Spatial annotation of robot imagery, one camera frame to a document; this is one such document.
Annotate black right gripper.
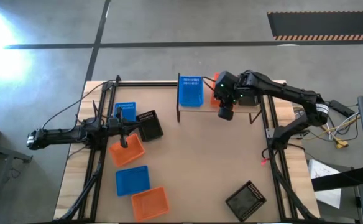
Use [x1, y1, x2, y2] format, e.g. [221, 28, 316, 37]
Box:
[214, 70, 241, 121]

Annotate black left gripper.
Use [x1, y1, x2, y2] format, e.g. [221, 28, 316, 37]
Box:
[106, 107, 142, 149]

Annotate orange plastic basket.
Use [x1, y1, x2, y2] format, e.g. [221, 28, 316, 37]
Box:
[109, 133, 146, 167]
[131, 185, 171, 223]
[210, 72, 222, 108]

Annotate blue plastic basket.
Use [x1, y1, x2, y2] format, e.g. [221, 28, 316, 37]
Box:
[115, 165, 152, 198]
[178, 75, 205, 108]
[113, 101, 137, 124]

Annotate wooden shelf with black legs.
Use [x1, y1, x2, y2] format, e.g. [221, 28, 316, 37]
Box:
[176, 73, 262, 124]

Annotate black power brick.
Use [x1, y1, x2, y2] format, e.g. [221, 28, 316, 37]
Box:
[329, 99, 356, 118]

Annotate black mat with hazard stripe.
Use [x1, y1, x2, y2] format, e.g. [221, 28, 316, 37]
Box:
[267, 11, 363, 42]

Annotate white paper sheet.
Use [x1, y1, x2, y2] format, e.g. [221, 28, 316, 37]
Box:
[308, 159, 342, 209]

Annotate black aluminium frame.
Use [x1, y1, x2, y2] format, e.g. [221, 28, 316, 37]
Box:
[53, 74, 318, 223]

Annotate thin black cable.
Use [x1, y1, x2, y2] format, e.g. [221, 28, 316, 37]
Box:
[41, 79, 117, 131]

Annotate white cable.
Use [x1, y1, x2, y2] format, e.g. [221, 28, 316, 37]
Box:
[324, 111, 361, 141]

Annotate yellow cable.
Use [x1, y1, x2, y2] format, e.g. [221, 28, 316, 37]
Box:
[293, 105, 361, 149]

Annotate black looped cable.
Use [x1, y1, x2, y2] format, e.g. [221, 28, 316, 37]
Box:
[304, 100, 359, 156]

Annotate black strap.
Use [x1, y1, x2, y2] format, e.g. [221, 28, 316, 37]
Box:
[311, 167, 363, 192]

